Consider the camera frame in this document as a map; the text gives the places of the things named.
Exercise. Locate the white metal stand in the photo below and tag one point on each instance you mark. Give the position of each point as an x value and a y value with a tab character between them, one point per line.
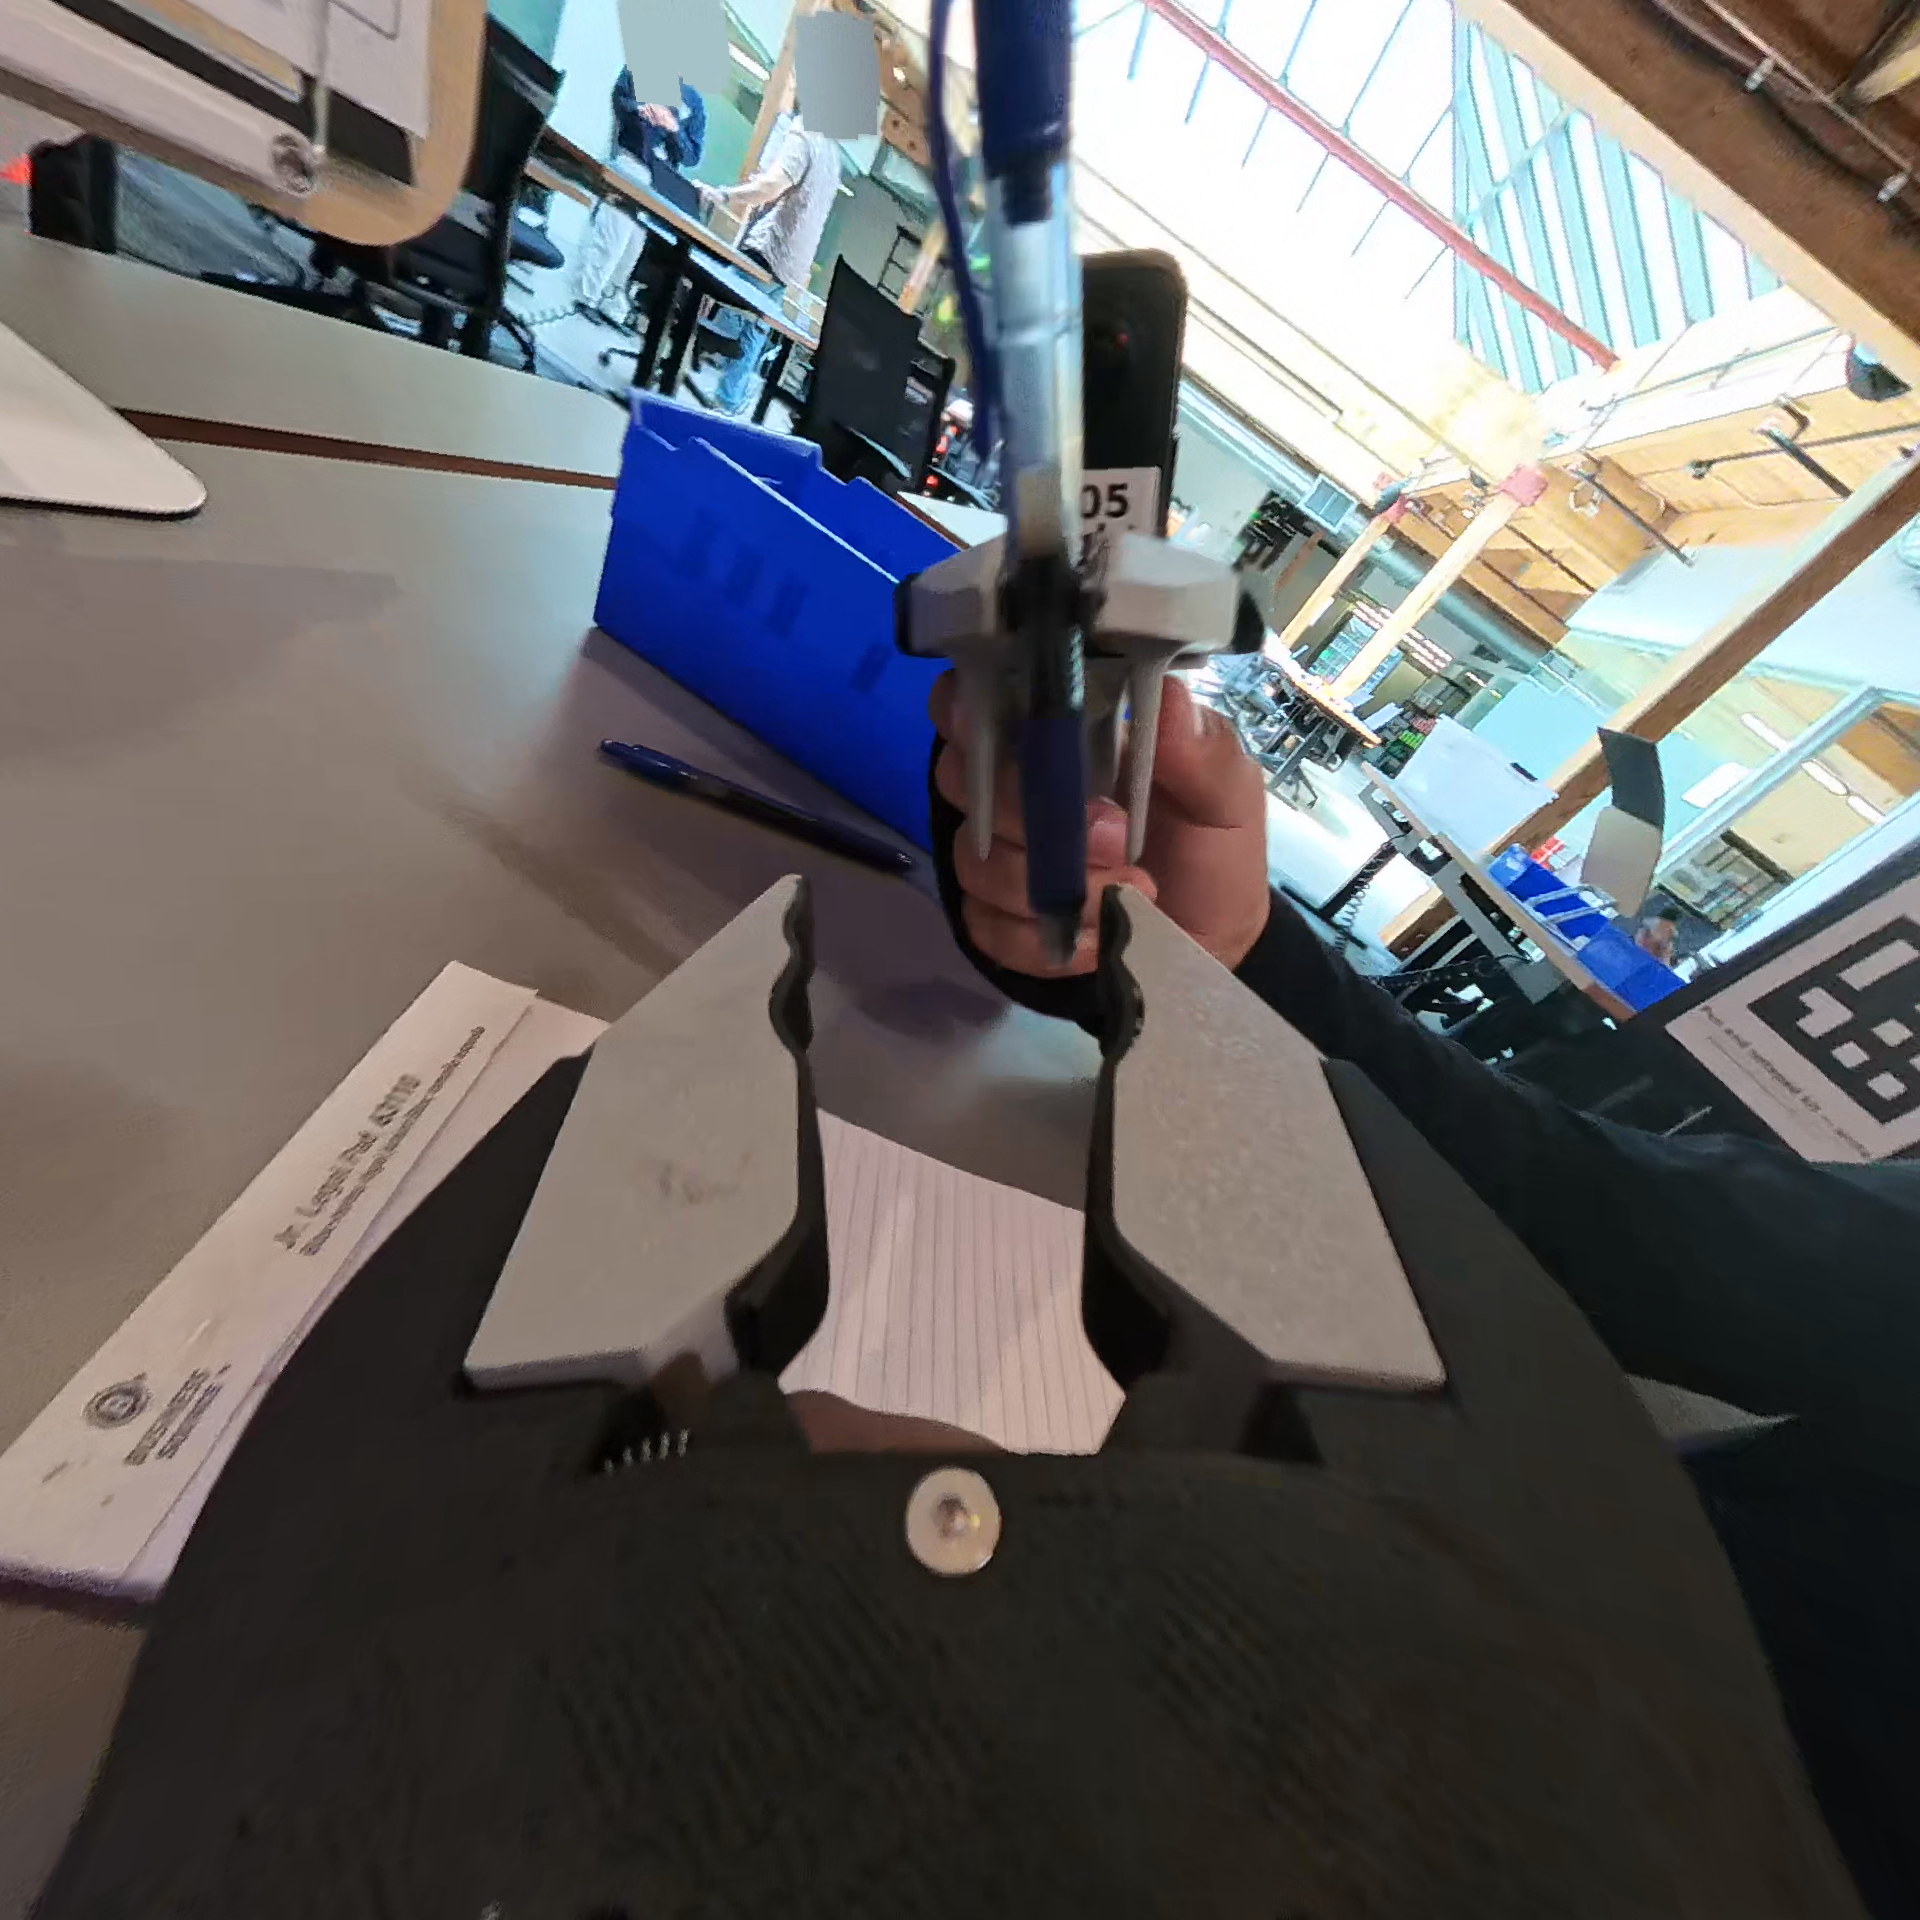
75	450

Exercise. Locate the grey desk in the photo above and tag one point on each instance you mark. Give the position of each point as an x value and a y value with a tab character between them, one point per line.
300	359
300	751

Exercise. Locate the person's dark jacket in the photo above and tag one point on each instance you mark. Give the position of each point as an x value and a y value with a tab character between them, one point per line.
1829	1651

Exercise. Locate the black white marker sign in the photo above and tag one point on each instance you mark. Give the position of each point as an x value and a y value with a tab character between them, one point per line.
1800	1035

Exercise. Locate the wooden background desk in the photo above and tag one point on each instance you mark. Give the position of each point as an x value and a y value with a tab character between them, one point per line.
1441	839

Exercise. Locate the wooden support post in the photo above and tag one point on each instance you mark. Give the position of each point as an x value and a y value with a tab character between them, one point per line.
1424	585
1770	600

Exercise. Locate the black office chair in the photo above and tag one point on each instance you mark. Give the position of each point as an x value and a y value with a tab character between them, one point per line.
493	225
862	376

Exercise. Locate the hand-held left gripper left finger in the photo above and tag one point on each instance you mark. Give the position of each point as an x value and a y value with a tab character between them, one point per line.
661	1185

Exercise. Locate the blue gel pen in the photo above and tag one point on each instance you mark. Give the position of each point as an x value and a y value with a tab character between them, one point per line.
750	803
1049	780

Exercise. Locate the grey folded cardboard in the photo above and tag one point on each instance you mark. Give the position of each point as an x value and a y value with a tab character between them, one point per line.
1627	826

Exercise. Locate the blue plastic bin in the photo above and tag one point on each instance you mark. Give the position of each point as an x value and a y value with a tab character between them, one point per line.
750	600

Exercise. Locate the person's right forearm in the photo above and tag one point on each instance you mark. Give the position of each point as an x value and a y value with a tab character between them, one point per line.
1574	1171

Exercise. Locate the white storage box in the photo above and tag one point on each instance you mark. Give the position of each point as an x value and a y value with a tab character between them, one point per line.
1470	772

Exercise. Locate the white lined legal pad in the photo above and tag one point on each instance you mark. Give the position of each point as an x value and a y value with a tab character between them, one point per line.
224	1320

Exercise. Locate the person's right hand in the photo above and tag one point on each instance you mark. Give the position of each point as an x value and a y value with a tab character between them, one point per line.
1201	839

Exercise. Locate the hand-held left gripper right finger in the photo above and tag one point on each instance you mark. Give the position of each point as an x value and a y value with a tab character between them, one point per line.
1243	1185

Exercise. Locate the long background desk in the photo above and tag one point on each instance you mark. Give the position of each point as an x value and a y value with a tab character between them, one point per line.
675	225

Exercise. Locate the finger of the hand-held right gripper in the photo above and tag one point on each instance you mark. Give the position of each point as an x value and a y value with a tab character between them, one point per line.
1170	600
953	608

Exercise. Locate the small blue bin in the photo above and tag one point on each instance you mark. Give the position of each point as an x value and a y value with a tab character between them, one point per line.
1539	882
1627	960

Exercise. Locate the wooden sign board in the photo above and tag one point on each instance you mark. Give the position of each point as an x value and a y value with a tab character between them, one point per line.
180	44

